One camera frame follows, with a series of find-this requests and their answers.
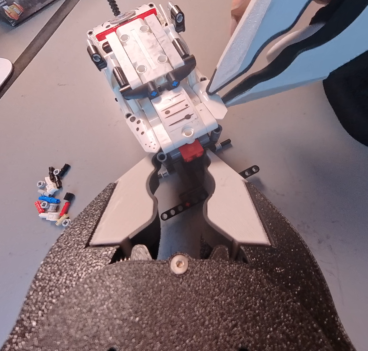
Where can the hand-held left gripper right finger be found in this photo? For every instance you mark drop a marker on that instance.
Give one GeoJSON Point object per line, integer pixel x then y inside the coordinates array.
{"type": "Point", "coordinates": [235, 207]}

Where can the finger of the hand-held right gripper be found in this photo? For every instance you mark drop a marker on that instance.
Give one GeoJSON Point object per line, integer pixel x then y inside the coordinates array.
{"type": "Point", "coordinates": [316, 61]}
{"type": "Point", "coordinates": [258, 26]}

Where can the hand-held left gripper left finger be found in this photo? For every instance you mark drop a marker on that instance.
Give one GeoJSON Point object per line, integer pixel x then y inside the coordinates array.
{"type": "Point", "coordinates": [126, 201]}

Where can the white toy brick truck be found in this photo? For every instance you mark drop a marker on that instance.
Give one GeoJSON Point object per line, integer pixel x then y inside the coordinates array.
{"type": "Point", "coordinates": [149, 49]}

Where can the toy truck set box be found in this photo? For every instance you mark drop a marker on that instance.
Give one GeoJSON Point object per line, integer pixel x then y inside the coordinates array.
{"type": "Point", "coordinates": [34, 0]}

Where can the person's right hand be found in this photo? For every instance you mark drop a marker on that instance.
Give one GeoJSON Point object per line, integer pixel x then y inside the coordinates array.
{"type": "Point", "coordinates": [240, 3]}

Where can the pile of small brick pieces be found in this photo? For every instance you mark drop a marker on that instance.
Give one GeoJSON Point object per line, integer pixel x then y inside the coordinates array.
{"type": "Point", "coordinates": [51, 181]}

